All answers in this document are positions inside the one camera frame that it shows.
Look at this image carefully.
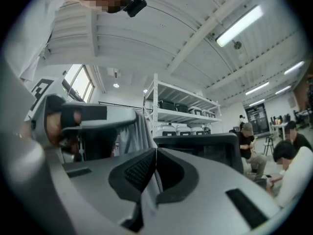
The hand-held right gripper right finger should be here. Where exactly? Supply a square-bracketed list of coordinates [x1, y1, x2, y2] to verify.
[144, 147, 281, 235]

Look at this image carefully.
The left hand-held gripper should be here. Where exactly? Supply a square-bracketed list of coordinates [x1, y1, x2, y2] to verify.
[24, 78, 137, 163]

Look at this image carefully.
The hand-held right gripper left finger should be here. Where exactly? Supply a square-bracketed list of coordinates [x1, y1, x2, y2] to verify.
[62, 147, 157, 235]

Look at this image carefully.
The grey clothing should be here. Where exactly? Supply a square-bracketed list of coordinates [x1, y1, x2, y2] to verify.
[114, 110, 163, 217]

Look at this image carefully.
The person's left hand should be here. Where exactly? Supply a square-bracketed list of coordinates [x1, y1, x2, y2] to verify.
[45, 94, 83, 146]

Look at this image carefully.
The white metal shelf rack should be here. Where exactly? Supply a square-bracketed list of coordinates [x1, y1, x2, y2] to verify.
[142, 73, 224, 139]

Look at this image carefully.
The ceiling vent unit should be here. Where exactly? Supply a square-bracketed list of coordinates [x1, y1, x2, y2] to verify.
[107, 67, 122, 78]

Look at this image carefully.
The window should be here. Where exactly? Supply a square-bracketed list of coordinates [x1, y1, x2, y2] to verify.
[64, 64, 95, 103]

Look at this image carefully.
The black storage bin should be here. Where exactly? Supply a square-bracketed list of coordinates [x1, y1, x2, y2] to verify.
[158, 99, 176, 111]
[175, 102, 190, 114]

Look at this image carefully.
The black stool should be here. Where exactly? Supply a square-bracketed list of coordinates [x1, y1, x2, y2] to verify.
[263, 134, 276, 156]

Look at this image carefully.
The black door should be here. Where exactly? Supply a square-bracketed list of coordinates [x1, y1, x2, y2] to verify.
[245, 103, 267, 135]

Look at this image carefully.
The person's white shirt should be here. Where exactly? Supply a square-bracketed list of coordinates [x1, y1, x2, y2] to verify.
[19, 0, 75, 83]

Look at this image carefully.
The table with bottles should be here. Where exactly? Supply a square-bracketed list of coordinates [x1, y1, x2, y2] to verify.
[269, 115, 290, 140]

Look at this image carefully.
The black wall rail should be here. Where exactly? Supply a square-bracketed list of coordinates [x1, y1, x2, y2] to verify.
[97, 101, 145, 110]

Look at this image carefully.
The black head camera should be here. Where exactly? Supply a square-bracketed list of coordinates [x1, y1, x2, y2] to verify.
[123, 0, 148, 18]

